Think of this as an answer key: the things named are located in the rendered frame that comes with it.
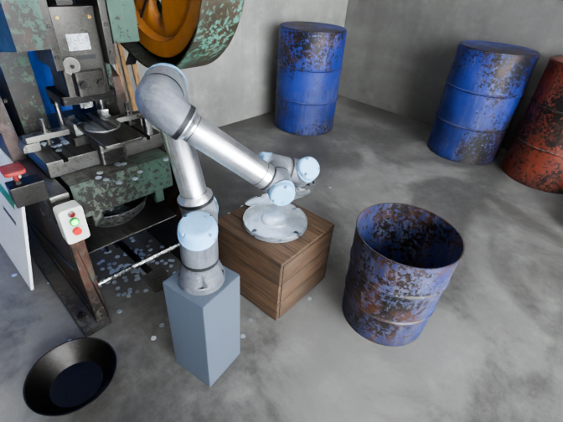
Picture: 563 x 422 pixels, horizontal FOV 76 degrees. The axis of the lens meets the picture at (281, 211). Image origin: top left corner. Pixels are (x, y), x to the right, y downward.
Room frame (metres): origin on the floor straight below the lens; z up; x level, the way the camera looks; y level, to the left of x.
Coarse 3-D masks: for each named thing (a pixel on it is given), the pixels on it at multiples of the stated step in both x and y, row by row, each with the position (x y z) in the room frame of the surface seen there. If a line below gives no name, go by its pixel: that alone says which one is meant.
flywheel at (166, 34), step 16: (144, 0) 1.70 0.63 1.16; (176, 0) 1.54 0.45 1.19; (192, 0) 1.41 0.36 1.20; (144, 16) 1.71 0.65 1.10; (160, 16) 1.63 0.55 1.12; (176, 16) 1.55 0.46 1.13; (192, 16) 1.42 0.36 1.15; (144, 32) 1.66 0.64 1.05; (160, 32) 1.64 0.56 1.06; (176, 32) 1.56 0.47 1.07; (192, 32) 1.42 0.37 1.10; (160, 48) 1.58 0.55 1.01; (176, 48) 1.50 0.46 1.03
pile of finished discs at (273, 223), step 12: (288, 204) 1.45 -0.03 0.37; (252, 216) 1.33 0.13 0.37; (264, 216) 1.33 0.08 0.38; (276, 216) 1.34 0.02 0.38; (288, 216) 1.36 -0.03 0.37; (300, 216) 1.36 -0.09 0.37; (252, 228) 1.25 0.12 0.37; (264, 228) 1.25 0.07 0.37; (276, 228) 1.26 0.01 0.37; (288, 228) 1.27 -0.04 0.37; (300, 228) 1.27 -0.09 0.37; (264, 240) 1.19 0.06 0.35; (276, 240) 1.18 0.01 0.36; (288, 240) 1.20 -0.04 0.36
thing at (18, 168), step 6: (18, 162) 0.99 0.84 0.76; (0, 168) 0.94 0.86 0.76; (6, 168) 0.94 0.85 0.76; (12, 168) 0.95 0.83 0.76; (18, 168) 0.95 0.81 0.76; (24, 168) 0.96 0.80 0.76; (6, 174) 0.92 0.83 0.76; (12, 174) 0.92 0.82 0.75; (18, 174) 0.93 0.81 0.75; (18, 180) 0.95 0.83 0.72
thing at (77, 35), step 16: (48, 0) 1.31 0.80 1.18; (64, 0) 1.32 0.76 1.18; (64, 16) 1.28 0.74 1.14; (80, 16) 1.32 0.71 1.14; (64, 32) 1.27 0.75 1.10; (80, 32) 1.31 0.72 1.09; (96, 32) 1.35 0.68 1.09; (64, 48) 1.26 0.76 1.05; (80, 48) 1.30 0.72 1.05; (96, 48) 1.34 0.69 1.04; (64, 64) 1.24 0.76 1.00; (80, 64) 1.29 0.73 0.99; (96, 64) 1.33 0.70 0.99; (64, 80) 1.24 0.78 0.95; (80, 80) 1.25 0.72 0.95; (96, 80) 1.29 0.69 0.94; (80, 96) 1.24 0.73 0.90
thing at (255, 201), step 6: (300, 192) 1.30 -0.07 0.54; (306, 192) 1.32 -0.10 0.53; (252, 198) 1.24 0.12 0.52; (258, 198) 1.25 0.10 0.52; (264, 198) 1.28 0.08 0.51; (294, 198) 1.42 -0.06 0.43; (246, 204) 1.32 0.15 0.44; (252, 204) 1.35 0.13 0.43; (258, 204) 1.37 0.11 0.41; (264, 204) 1.40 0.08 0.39
